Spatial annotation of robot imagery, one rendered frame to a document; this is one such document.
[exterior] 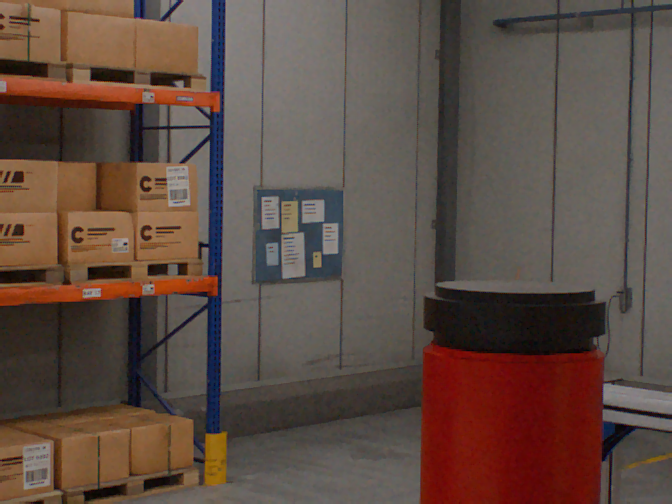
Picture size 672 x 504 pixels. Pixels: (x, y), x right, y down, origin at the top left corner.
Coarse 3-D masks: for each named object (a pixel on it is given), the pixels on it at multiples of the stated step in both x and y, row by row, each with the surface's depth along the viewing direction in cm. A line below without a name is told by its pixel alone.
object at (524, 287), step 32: (448, 288) 35; (480, 288) 35; (512, 288) 35; (544, 288) 35; (576, 288) 36; (448, 320) 35; (480, 320) 34; (512, 320) 34; (544, 320) 34; (576, 320) 34
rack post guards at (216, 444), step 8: (224, 432) 1010; (208, 440) 998; (216, 440) 998; (224, 440) 1004; (208, 448) 998; (216, 448) 999; (224, 448) 1005; (208, 456) 998; (216, 456) 999; (224, 456) 1005; (208, 464) 999; (216, 464) 1000; (224, 464) 1005; (208, 472) 999; (216, 472) 1000; (224, 472) 1006; (208, 480) 999; (216, 480) 1000; (224, 480) 1006
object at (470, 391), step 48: (432, 384) 35; (480, 384) 34; (528, 384) 34; (576, 384) 34; (432, 432) 35; (480, 432) 34; (528, 432) 34; (576, 432) 34; (432, 480) 35; (480, 480) 34; (528, 480) 34; (576, 480) 34
